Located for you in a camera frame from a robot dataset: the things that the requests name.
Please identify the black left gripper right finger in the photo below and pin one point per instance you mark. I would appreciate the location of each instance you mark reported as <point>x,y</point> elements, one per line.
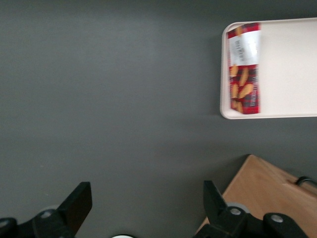
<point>214,205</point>

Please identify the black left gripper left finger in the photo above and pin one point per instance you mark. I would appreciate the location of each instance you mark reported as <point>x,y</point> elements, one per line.
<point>75,205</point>

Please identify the red tartan cookie box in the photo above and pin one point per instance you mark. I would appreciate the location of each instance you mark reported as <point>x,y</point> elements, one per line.
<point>245,74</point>

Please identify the white rectangular tray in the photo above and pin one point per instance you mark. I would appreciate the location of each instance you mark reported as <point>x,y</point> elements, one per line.
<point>287,69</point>

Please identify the wooden two-drawer cabinet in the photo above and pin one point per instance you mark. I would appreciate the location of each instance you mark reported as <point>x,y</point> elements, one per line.
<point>260,188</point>

